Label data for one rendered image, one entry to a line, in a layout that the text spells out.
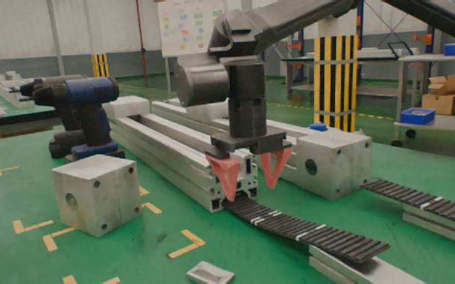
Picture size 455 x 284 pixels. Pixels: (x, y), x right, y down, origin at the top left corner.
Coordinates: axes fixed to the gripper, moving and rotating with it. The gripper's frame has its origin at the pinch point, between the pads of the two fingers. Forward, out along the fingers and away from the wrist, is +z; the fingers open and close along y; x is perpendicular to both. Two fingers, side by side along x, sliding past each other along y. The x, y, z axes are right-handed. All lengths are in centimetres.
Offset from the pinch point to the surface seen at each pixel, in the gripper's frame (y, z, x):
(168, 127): -2.5, -3.5, -39.0
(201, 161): 4.7, -3.8, -7.4
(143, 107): -4, -6, -62
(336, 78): -256, 15, -209
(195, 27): -265, -61, -533
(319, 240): 1.3, 1.1, 15.9
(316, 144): -14.0, -4.6, 0.5
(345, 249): 1.2, 0.5, 19.7
